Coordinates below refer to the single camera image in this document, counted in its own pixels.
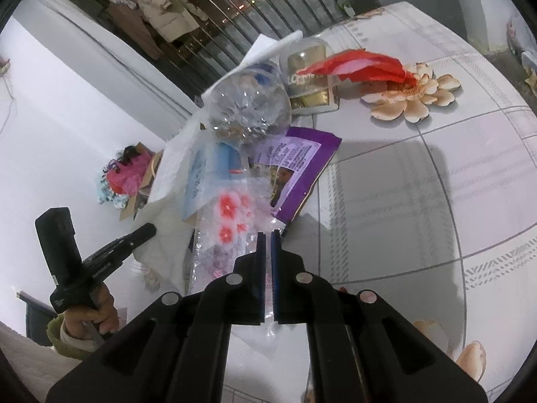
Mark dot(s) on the purple snack packet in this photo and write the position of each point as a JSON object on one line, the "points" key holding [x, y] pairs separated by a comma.
{"points": [[310, 176]]}

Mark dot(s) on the beige coat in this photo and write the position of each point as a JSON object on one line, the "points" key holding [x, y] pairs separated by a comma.
{"points": [[163, 6]]}

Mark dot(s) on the pink fabric bundle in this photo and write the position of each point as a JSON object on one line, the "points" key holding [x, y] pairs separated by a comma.
{"points": [[126, 176]]}

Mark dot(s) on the gold box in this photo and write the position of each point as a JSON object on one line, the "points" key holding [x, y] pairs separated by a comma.
{"points": [[312, 92]]}

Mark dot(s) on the metal railing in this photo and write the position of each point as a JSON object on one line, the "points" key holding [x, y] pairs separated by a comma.
{"points": [[251, 4]]}

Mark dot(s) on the grey cabinet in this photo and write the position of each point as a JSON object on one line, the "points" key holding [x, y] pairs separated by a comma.
{"points": [[419, 12]]}

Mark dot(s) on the flowered clear plastic bag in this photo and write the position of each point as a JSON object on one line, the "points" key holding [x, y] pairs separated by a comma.
{"points": [[230, 222]]}

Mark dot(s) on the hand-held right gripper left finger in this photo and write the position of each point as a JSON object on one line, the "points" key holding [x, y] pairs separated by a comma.
{"points": [[261, 268]]}

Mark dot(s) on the person's left hand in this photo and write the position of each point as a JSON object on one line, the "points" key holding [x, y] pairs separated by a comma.
{"points": [[105, 312]]}

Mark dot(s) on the white plastic bag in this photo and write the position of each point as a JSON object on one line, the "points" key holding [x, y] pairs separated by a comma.
{"points": [[172, 163], [522, 33]]}

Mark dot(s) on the person's left forearm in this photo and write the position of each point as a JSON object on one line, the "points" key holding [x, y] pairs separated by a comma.
{"points": [[67, 344]]}

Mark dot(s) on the red plastic bag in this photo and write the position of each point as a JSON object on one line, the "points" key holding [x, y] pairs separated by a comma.
{"points": [[365, 65]]}

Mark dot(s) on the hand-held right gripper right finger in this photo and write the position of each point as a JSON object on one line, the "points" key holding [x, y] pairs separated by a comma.
{"points": [[277, 268]]}

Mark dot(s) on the floral tablecloth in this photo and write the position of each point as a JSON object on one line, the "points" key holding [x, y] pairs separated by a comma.
{"points": [[398, 201]]}

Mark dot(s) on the cardboard box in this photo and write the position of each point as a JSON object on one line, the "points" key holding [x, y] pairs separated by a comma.
{"points": [[138, 201]]}

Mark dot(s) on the blue white medicine box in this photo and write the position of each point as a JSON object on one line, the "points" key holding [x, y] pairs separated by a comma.
{"points": [[209, 180]]}

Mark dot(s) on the brown garment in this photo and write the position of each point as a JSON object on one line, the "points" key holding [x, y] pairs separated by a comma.
{"points": [[130, 29]]}

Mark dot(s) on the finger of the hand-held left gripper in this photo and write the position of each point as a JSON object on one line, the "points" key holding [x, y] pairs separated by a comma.
{"points": [[130, 243]]}

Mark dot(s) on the clear plastic bottle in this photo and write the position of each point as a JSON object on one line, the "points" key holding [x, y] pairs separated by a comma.
{"points": [[247, 105]]}

